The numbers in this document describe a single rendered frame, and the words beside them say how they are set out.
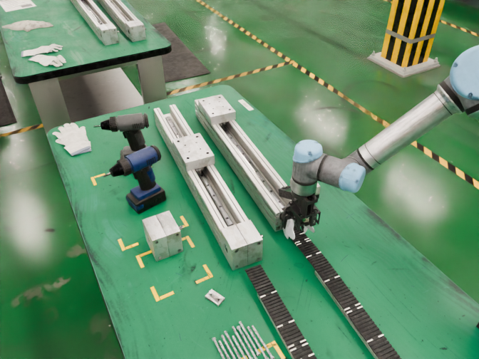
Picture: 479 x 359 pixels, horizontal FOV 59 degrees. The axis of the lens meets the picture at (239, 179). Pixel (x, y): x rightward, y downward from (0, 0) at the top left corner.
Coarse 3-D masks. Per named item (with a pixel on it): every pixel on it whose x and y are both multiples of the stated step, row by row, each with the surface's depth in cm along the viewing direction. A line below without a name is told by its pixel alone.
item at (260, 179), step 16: (208, 128) 183; (224, 128) 178; (240, 128) 173; (224, 144) 167; (240, 144) 171; (240, 160) 156; (256, 160) 159; (240, 176) 158; (256, 176) 149; (272, 176) 149; (256, 192) 147; (272, 192) 147; (272, 208) 137; (272, 224) 140
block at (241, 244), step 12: (228, 228) 129; (240, 228) 129; (252, 228) 129; (228, 240) 125; (240, 240) 125; (252, 240) 125; (228, 252) 127; (240, 252) 124; (252, 252) 127; (240, 264) 128
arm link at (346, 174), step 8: (328, 160) 112; (336, 160) 112; (344, 160) 112; (352, 160) 116; (320, 168) 112; (328, 168) 111; (336, 168) 110; (344, 168) 109; (352, 168) 109; (360, 168) 109; (320, 176) 112; (328, 176) 111; (336, 176) 110; (344, 176) 109; (352, 176) 108; (360, 176) 108; (336, 184) 111; (344, 184) 110; (352, 184) 109; (360, 184) 111
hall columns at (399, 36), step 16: (400, 0) 381; (416, 0) 366; (432, 0) 368; (400, 16) 386; (416, 16) 371; (432, 16) 380; (400, 32) 392; (416, 32) 382; (432, 32) 392; (384, 48) 415; (400, 48) 398; (416, 48) 394; (400, 64) 404
